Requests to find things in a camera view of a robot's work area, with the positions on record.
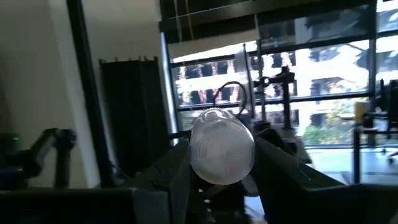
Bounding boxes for black aluminium rig frame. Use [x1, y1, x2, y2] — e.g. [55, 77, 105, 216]
[66, 0, 116, 188]

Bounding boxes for purple medicine bottle white cap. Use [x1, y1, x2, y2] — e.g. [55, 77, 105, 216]
[188, 107, 256, 187]

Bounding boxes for black ribbed panel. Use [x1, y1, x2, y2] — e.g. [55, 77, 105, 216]
[99, 57, 170, 177]

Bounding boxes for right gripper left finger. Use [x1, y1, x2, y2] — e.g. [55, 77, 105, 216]
[132, 138, 193, 224]

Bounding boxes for black stand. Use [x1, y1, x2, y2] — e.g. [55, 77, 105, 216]
[253, 66, 297, 131]

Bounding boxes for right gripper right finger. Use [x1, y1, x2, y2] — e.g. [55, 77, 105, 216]
[254, 136, 349, 224]

